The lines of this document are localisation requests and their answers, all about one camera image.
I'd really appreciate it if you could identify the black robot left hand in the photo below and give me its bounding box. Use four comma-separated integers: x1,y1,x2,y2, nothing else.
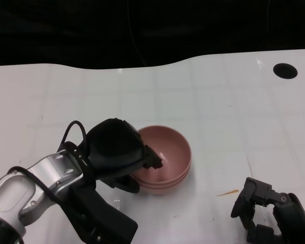
86,118,165,194

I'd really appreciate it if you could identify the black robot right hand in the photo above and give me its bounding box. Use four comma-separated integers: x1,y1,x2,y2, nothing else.
230,177,305,244

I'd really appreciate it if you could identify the small orange brown sliver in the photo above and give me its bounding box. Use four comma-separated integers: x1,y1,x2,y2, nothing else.
216,189,239,197

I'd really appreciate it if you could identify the black cloth backdrop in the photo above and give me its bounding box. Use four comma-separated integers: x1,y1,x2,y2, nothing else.
0,0,305,71

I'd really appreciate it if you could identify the black round table grommet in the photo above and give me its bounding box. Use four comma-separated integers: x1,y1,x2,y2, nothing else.
273,63,298,79

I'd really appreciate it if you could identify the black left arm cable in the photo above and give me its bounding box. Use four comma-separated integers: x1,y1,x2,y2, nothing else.
9,120,90,217

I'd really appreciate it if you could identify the black left wrist camera bracket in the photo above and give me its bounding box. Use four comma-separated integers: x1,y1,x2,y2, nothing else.
63,177,138,244

